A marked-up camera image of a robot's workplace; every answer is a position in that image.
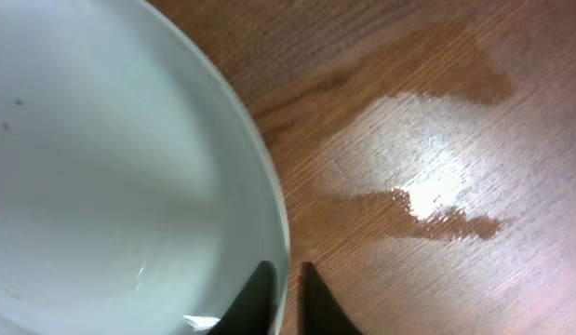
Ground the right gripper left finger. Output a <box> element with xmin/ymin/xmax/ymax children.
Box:
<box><xmin>208</xmin><ymin>261</ymin><xmax>276</xmax><ymax>335</ymax></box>

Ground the pale blue plate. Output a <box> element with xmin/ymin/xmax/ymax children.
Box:
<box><xmin>0</xmin><ymin>1</ymin><xmax>290</xmax><ymax>334</ymax></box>

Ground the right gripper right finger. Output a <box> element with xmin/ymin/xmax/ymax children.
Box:
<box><xmin>299</xmin><ymin>261</ymin><xmax>362</xmax><ymax>335</ymax></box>

